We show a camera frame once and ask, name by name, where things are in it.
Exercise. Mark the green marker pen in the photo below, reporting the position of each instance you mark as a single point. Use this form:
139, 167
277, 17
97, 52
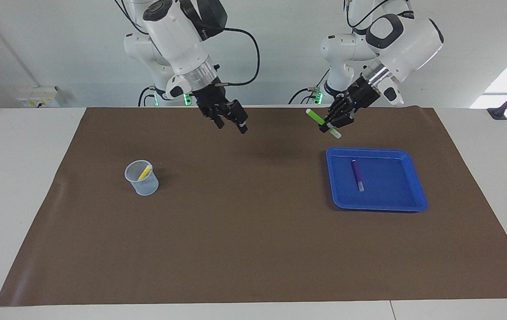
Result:
315, 117

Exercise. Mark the brown paper table mat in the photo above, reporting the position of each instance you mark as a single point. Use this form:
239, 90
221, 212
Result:
253, 231

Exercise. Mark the yellow marker pen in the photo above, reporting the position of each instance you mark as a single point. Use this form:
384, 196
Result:
146, 172

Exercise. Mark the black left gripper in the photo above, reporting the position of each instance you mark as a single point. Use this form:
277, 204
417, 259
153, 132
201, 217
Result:
362, 95

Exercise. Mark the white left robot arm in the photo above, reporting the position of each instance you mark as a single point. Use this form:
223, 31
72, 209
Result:
407, 42

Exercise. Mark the translucent mesh pen cup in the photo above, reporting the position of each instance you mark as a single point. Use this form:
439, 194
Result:
146, 186

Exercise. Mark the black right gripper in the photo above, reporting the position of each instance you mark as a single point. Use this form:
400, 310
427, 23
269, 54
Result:
213, 100

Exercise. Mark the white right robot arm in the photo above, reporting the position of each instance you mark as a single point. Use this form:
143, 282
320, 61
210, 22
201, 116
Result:
178, 40

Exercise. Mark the blue plastic tray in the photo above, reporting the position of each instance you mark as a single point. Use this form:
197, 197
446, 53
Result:
391, 191

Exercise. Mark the white wall power socket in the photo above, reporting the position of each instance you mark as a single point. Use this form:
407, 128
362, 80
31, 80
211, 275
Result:
35, 98

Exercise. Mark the purple marker pen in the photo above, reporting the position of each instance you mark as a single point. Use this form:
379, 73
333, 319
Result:
356, 173

